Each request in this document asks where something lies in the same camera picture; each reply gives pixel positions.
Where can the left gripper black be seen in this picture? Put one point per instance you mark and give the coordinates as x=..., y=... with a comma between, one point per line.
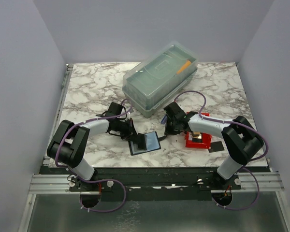
x=131, y=132

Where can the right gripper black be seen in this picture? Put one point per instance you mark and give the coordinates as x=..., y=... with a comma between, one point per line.
x=168, y=130

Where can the black card holder wallet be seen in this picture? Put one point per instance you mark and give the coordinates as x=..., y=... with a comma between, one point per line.
x=146, y=143

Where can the stack of credit cards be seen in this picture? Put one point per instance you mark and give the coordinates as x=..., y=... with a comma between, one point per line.
x=195, y=137

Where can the red plastic bin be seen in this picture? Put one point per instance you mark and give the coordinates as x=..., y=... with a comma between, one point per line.
x=204, y=145

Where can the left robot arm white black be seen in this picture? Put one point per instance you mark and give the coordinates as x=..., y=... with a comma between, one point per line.
x=68, y=144

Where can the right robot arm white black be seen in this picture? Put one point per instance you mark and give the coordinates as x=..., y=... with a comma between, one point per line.
x=241, y=139

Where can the black card on table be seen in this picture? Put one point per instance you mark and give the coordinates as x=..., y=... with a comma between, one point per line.
x=216, y=147

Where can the blue red screwdriver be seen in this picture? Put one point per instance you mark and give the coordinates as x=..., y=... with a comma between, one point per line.
x=163, y=121

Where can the clear plastic storage box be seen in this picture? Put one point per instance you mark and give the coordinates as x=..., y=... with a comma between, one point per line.
x=151, y=83

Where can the orange tool inside box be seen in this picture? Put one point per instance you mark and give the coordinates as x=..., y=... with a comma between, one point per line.
x=184, y=66

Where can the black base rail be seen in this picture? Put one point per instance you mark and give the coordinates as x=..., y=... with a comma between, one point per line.
x=156, y=184

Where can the aluminium frame rail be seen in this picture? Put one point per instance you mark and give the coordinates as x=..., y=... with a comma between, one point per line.
x=49, y=184

